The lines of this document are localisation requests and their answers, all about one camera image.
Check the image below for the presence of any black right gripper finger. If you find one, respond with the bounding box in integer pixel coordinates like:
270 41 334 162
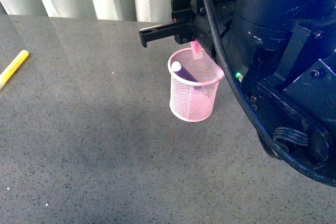
171 0 194 21

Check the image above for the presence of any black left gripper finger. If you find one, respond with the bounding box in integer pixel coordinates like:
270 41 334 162
139 20 194 48

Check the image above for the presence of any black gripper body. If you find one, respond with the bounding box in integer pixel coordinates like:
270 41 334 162
188 0 252 77

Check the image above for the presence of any purple marker pen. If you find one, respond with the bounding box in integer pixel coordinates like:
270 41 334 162
171 61 198 82

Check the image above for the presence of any pink mesh pen cup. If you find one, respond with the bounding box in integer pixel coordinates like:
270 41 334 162
167 48 224 122

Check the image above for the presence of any yellow marker pen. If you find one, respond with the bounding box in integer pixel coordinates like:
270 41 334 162
1 50 29 89

